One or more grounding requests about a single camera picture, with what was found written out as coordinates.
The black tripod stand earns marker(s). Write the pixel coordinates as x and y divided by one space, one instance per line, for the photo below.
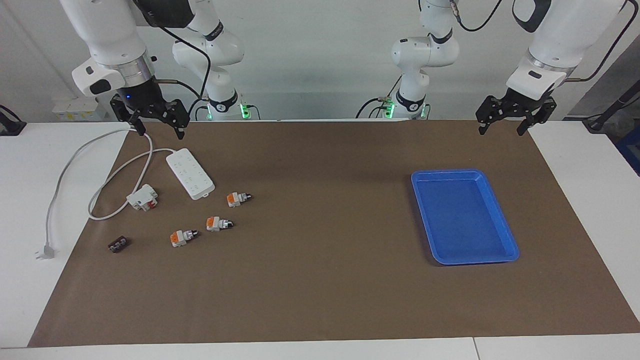
607 112

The white red circuit breaker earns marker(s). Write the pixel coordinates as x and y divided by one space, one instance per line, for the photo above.
142 197

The orange white rotary switch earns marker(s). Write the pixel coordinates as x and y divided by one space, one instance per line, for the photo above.
178 238
234 199
215 223

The blue plastic tray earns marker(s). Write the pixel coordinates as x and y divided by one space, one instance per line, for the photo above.
462 220

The white power strip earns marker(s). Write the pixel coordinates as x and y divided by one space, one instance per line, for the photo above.
190 174

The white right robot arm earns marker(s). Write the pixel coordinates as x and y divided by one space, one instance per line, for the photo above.
107 35

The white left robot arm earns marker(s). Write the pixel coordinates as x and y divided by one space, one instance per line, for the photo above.
560 35

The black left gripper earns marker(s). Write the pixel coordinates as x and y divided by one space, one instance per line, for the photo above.
520 106

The small dark terminal block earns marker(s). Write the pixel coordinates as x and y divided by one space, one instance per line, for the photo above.
118 245

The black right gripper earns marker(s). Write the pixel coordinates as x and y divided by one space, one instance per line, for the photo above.
145 100

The blue crate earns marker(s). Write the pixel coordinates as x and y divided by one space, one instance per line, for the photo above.
631 150

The black clamp stand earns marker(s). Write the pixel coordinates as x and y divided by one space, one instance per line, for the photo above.
10 125

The brown table mat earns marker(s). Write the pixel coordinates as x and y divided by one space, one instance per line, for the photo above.
320 250

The white background box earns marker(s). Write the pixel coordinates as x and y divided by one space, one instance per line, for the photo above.
75 109

